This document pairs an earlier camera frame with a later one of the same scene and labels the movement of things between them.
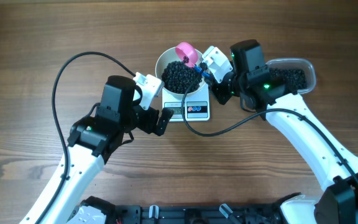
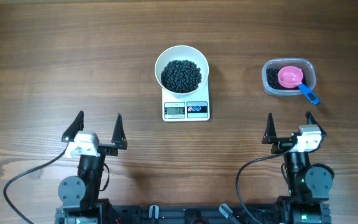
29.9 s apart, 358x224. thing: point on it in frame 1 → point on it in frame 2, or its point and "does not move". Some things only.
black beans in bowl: [178, 76] does not move
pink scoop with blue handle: [187, 51] → [292, 76]
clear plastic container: [298, 74] does not move
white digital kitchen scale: [196, 106] does not move
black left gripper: [149, 126] → [118, 140]
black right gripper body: [224, 90] → [281, 145]
